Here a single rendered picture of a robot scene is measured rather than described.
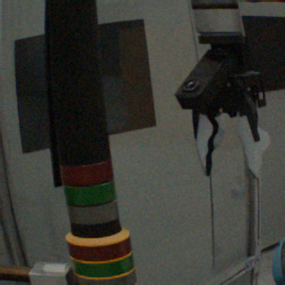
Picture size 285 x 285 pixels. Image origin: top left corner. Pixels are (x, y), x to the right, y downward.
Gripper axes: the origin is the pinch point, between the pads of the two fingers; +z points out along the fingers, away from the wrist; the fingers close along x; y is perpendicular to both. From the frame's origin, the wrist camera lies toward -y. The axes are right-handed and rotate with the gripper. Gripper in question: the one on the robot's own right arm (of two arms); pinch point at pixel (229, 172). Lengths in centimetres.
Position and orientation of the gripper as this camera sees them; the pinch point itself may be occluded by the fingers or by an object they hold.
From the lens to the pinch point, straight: 101.3
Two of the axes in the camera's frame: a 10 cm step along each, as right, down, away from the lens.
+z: 1.1, 9.8, 1.7
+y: 6.5, -2.0, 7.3
